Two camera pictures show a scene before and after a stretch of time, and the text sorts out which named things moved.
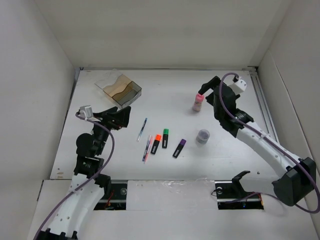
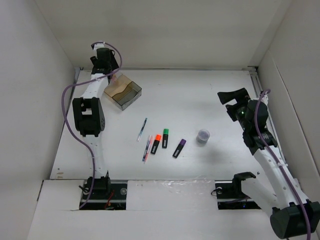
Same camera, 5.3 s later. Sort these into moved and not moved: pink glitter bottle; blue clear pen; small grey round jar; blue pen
Moved: pink glitter bottle
Not moved: small grey round jar; blue pen; blue clear pen
